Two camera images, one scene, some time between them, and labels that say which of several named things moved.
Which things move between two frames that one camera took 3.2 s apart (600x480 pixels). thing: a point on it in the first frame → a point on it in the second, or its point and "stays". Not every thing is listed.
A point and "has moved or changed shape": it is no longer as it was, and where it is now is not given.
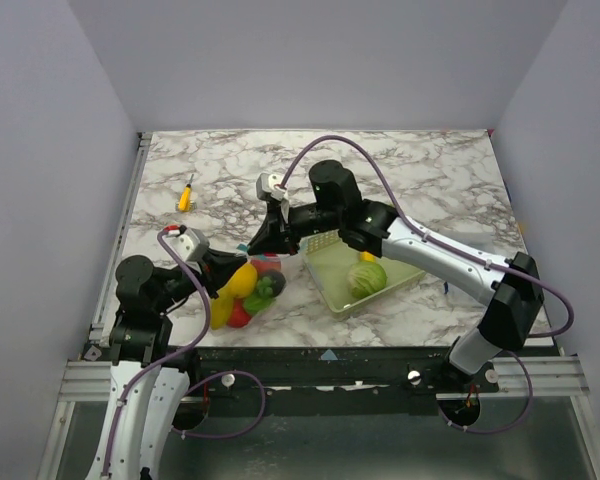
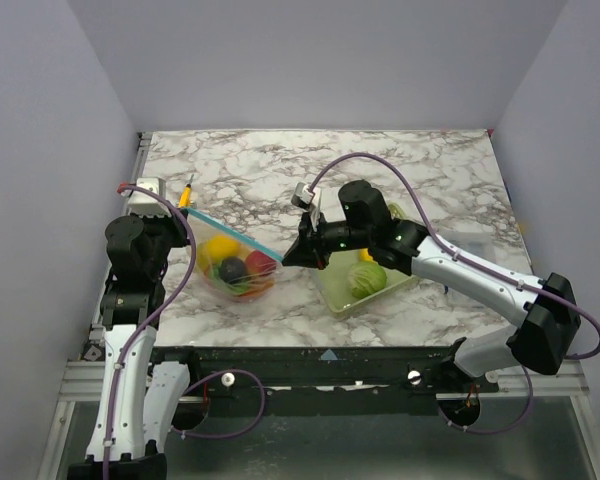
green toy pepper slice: x=255 y=303 → x=215 y=273
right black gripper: x=284 y=229 → x=311 y=240
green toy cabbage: x=366 y=279 stays
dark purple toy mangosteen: x=271 y=283 has moved or changed shape
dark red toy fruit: x=263 y=265 stays
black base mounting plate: x=329 y=380 stays
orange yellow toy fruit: x=243 y=282 → x=221 y=246
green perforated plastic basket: x=330 y=259 stays
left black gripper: x=215 y=268 → x=177 y=223
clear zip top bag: x=259 y=287 has moved or changed shape
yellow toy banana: x=367 y=256 stays
